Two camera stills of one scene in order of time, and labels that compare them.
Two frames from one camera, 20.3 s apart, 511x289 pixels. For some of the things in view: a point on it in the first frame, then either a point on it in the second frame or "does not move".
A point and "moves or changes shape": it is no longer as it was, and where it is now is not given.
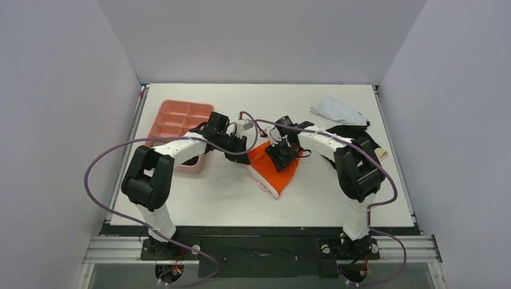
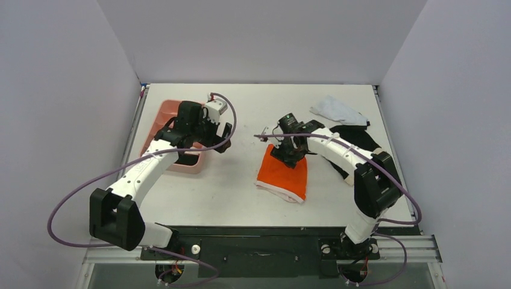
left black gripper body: x=232 y=143 -> x=205 y=132
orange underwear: x=266 y=173 moves or changes shape
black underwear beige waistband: x=355 y=132 does not move
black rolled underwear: x=191 y=161 does not move
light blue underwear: x=332 y=108 does not move
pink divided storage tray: x=173 y=118 does not move
